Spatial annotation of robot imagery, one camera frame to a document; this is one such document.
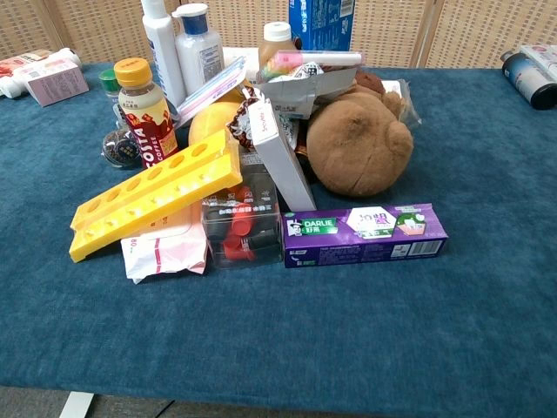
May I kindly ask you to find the clear box with red black item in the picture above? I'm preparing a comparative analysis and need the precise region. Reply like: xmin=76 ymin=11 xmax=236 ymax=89
xmin=201 ymin=150 xmax=285 ymax=270

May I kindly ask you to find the tall white lotion bottle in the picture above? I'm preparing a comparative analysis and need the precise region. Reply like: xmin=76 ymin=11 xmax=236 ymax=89
xmin=139 ymin=0 xmax=187 ymax=109

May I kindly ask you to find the brown plush toy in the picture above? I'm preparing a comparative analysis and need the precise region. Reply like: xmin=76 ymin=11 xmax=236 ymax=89
xmin=305 ymin=70 xmax=414 ymax=199

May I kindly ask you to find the blue pink toothbrush package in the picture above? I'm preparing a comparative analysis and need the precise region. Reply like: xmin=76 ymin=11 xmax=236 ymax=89
xmin=175 ymin=56 xmax=247 ymax=129

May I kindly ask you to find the woven rattan folding screen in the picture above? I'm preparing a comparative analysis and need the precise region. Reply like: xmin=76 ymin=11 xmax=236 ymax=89
xmin=0 ymin=0 xmax=557 ymax=70

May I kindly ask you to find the round clear tea jar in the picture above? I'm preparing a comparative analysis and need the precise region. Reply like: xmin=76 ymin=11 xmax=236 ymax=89
xmin=102 ymin=128 xmax=144 ymax=169

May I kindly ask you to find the dark blue black canister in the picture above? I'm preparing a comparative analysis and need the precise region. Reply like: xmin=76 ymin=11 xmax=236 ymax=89
xmin=500 ymin=50 xmax=557 ymax=111

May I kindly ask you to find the pink lilac cardboard box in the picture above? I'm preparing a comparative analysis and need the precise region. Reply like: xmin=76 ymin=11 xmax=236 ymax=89
xmin=24 ymin=59 xmax=91 ymax=108

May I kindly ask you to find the pink white wet wipes pack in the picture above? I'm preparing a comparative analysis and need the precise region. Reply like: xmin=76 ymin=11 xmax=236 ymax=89
xmin=120 ymin=202 xmax=209 ymax=285

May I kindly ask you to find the blue cardboard carton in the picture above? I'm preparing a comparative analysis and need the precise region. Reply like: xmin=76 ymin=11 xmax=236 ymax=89
xmin=288 ymin=0 xmax=356 ymax=51

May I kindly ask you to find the white table leg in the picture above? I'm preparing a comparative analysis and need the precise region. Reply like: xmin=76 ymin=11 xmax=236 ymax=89
xmin=57 ymin=391 xmax=96 ymax=418

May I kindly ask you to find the yellow plastic tray with holes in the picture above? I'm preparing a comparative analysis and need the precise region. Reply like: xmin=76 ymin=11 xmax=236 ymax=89
xmin=68 ymin=128 xmax=244 ymax=264

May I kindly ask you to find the milk tea bottle white cap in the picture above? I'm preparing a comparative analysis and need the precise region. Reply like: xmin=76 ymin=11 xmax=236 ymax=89
xmin=258 ymin=21 xmax=299 ymax=73

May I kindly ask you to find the silver foil snack bag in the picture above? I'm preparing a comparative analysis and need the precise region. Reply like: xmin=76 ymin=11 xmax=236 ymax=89
xmin=253 ymin=63 xmax=371 ymax=121

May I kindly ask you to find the clear plastic wrapped package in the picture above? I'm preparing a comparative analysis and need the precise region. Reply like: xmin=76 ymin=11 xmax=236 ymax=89
xmin=381 ymin=78 xmax=423 ymax=129

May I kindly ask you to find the purple Darlie toothpaste box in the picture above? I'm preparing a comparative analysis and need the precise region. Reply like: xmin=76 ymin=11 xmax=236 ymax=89
xmin=280 ymin=202 xmax=449 ymax=269

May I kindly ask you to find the Costa coffee bottle yellow cap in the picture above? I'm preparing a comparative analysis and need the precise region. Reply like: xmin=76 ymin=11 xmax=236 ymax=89
xmin=113 ymin=57 xmax=179 ymax=170

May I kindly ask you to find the white red bottle lying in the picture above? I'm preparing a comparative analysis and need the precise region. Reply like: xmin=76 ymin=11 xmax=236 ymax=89
xmin=0 ymin=47 xmax=83 ymax=99

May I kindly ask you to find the white slim cardboard box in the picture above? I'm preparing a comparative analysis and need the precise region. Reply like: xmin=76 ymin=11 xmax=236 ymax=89
xmin=247 ymin=98 xmax=318 ymax=213

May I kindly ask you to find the yellow round fruit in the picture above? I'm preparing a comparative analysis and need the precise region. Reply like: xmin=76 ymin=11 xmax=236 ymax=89
xmin=187 ymin=100 xmax=243 ymax=147

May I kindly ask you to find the brown white snack wrapper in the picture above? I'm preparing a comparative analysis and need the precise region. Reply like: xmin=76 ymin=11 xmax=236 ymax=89
xmin=225 ymin=85 xmax=262 ymax=152

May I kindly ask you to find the small jar green lid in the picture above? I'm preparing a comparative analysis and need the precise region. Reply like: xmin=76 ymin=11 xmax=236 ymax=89
xmin=97 ymin=68 xmax=122 ymax=105

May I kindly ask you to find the blue velvet tablecloth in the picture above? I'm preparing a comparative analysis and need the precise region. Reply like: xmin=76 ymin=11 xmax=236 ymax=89
xmin=0 ymin=63 xmax=557 ymax=418

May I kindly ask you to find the pink white tube package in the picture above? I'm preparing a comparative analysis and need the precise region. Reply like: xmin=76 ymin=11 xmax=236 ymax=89
xmin=272 ymin=50 xmax=366 ymax=68

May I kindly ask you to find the white bottle blue collar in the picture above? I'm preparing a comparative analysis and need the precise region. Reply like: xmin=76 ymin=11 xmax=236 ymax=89
xmin=171 ymin=3 xmax=225 ymax=97

